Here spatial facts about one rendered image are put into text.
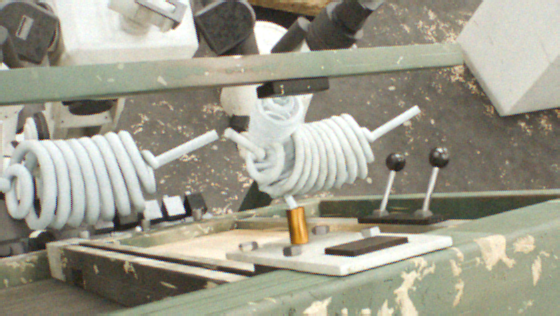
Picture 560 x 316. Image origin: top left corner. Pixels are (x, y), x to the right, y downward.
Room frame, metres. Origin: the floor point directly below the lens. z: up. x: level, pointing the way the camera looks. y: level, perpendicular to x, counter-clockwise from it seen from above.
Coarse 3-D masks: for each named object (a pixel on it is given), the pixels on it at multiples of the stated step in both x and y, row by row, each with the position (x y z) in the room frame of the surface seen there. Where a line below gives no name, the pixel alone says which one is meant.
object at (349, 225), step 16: (240, 224) 0.96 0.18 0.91; (256, 224) 0.93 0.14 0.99; (272, 224) 0.91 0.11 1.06; (320, 224) 0.85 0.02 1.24; (336, 224) 0.83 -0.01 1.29; (352, 224) 0.81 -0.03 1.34; (368, 224) 0.80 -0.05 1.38; (384, 224) 0.79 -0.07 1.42; (432, 224) 0.76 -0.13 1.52; (448, 224) 0.75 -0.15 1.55
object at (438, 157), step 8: (432, 152) 0.87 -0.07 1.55; (440, 152) 0.87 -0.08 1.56; (448, 152) 0.88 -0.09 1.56; (432, 160) 0.86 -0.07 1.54; (440, 160) 0.86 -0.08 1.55; (448, 160) 0.87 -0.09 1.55; (432, 176) 0.84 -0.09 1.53; (432, 184) 0.83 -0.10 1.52; (432, 192) 0.82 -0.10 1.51; (424, 200) 0.81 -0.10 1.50; (424, 208) 0.80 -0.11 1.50; (416, 216) 0.78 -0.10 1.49; (424, 216) 0.78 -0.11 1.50
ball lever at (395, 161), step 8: (392, 152) 0.91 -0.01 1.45; (400, 152) 0.92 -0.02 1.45; (392, 160) 0.90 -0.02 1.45; (400, 160) 0.90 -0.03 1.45; (392, 168) 0.89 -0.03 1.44; (400, 168) 0.90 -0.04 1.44; (392, 176) 0.88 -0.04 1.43; (384, 192) 0.86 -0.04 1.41; (384, 200) 0.85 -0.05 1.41; (384, 208) 0.84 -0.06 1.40; (376, 216) 0.81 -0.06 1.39
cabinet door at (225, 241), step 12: (192, 240) 0.84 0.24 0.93; (204, 240) 0.84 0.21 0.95; (216, 240) 0.84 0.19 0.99; (228, 240) 0.83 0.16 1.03; (240, 240) 0.82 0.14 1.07; (252, 240) 0.82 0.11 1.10; (264, 240) 0.81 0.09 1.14; (276, 240) 0.80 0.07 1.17; (180, 252) 0.72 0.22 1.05; (192, 252) 0.72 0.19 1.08; (204, 252) 0.72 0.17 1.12; (216, 252) 0.71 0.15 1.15
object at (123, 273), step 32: (256, 96) 0.37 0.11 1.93; (288, 96) 0.39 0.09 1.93; (256, 128) 0.38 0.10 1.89; (288, 128) 0.39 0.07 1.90; (256, 160) 0.37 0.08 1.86; (288, 160) 0.39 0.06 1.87; (288, 224) 0.36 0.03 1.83; (64, 256) 0.57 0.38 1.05; (96, 256) 0.50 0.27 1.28; (128, 256) 0.47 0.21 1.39; (160, 256) 0.47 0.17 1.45; (192, 256) 0.46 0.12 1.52; (256, 256) 0.31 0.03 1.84; (288, 256) 0.30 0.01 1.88; (320, 256) 0.30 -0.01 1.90; (384, 256) 0.30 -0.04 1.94; (96, 288) 0.48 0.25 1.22; (128, 288) 0.43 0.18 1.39; (160, 288) 0.40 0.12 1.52; (192, 288) 0.37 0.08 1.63
